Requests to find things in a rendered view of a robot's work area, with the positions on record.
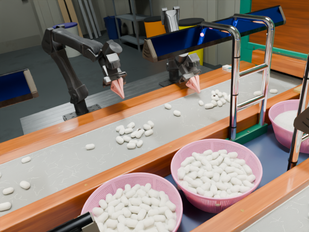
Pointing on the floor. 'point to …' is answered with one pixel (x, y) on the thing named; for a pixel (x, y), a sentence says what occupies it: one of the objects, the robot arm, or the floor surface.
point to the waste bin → (108, 21)
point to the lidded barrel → (70, 26)
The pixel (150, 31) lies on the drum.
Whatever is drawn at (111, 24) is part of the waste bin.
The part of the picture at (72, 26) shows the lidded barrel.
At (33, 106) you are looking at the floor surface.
